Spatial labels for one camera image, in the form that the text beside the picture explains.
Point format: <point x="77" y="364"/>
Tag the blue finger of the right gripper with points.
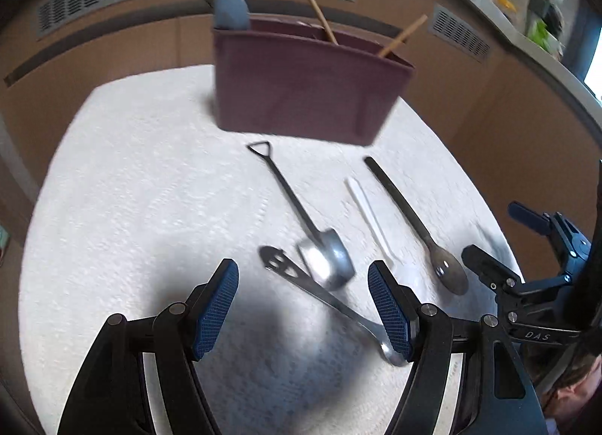
<point x="492" y="273"/>
<point x="540" y="223"/>

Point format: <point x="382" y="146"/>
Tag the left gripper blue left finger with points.
<point x="213" y="305"/>

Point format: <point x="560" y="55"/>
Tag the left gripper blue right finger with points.
<point x="395" y="306"/>

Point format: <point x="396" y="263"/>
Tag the white ceramic spoon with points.
<point x="363" y="204"/>

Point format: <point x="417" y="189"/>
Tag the dark dish rack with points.
<point x="547" y="11"/>

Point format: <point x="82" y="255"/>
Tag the maroon plastic utensil holder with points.
<point x="287" y="79"/>

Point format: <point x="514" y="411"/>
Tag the wooden chopstick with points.
<point x="324" y="22"/>
<point x="402" y="37"/>

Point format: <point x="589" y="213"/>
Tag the steel smiley handle spoon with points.
<point x="278" y="262"/>

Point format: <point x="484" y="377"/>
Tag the green packet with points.
<point x="539" y="34"/>

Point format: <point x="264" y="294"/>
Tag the black handled spoon right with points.
<point x="446" y="267"/>

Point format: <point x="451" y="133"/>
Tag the yellow lid jar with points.
<point x="506" y="5"/>

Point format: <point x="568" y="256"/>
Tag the steel shovel shaped spoon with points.
<point x="323" y="252"/>

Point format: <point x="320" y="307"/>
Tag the blue plastic spoon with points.
<point x="231" y="15"/>

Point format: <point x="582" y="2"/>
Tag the small grey vent grille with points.
<point x="450" y="28"/>

